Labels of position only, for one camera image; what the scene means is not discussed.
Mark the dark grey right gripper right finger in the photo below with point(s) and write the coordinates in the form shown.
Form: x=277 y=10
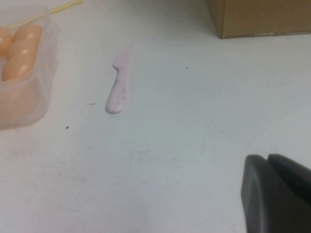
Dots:
x=294 y=177

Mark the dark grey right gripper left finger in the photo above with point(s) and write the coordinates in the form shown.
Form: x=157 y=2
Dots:
x=262 y=206

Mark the brown cardboard box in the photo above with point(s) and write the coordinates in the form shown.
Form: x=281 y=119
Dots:
x=262 y=17

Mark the clear plastic egg box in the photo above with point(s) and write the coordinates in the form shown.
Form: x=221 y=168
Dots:
x=48 y=72

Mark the beige plastic egg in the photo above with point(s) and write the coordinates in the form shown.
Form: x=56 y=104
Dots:
x=28 y=35
x=4 y=41

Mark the pink plastic knife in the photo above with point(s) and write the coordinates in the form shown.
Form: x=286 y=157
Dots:
x=117 y=94

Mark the yellow plastic knife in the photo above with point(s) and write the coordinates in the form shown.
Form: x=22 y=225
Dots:
x=63 y=7

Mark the orange bread rolls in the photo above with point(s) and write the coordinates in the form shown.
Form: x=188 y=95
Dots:
x=20 y=60

